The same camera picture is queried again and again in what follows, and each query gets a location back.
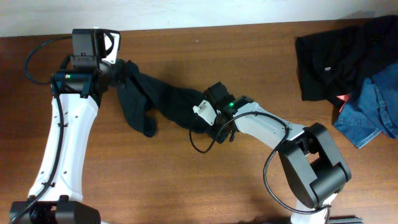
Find blue denim jeans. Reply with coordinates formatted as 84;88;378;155
333;62;397;149

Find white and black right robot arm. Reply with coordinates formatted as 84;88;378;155
193;82;362;223

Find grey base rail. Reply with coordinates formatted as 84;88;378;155
326;217;364;224

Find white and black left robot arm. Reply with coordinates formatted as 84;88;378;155
10;27;124;223

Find dark green cloth garment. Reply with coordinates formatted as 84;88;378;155
117;60;211;138

